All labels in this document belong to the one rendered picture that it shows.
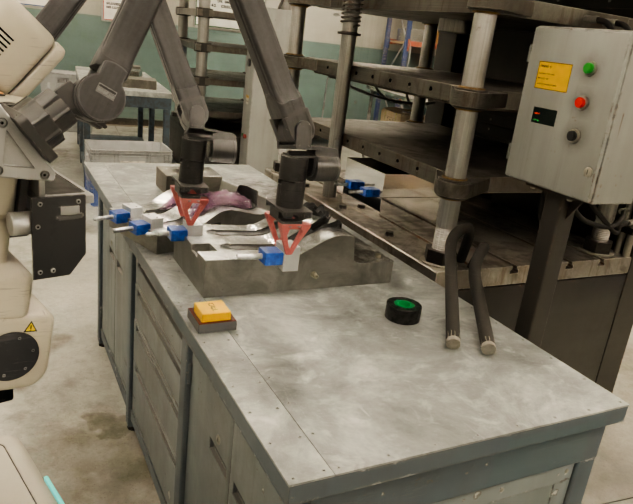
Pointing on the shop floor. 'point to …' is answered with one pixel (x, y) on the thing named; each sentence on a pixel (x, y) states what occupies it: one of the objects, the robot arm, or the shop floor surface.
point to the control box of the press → (577, 140)
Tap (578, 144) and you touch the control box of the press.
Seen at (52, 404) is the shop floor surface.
